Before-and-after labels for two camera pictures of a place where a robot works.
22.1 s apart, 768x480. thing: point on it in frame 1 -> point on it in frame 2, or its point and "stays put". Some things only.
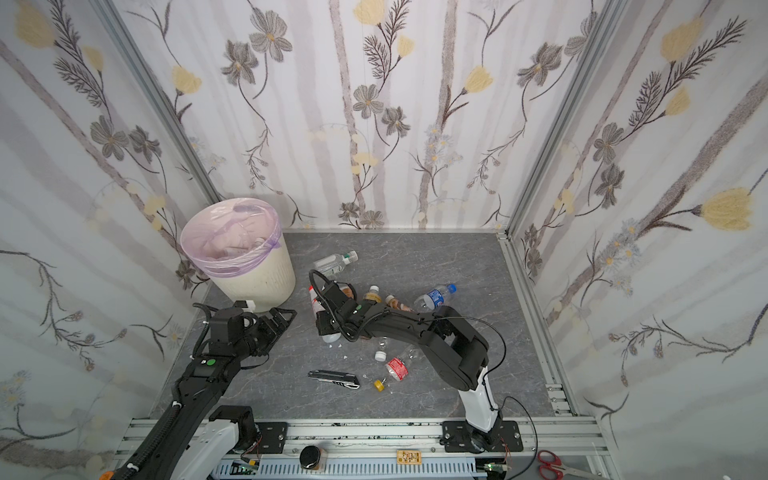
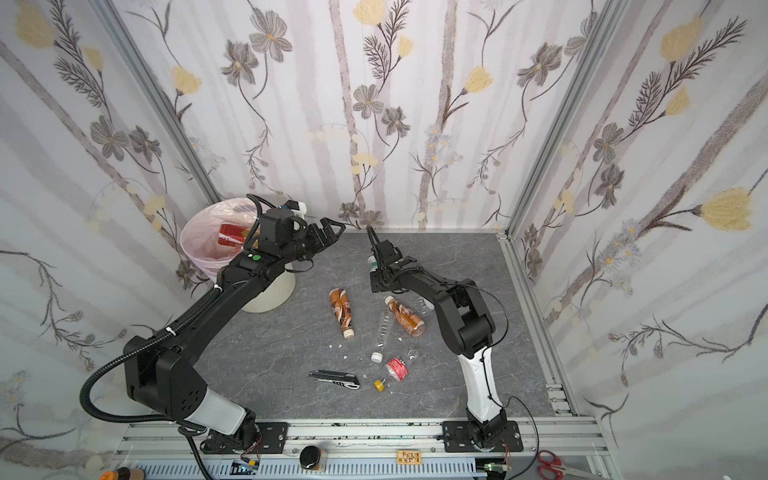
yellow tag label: (408, 457) stays put
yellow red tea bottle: (373, 294) -> (232, 235)
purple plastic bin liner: (231, 238) stays put
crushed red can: (397, 368) stays put
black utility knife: (345, 379) stays put
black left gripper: (267, 328) -> (320, 234)
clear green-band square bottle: (335, 263) -> (372, 263)
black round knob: (309, 457) stays put
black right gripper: (327, 316) -> (384, 261)
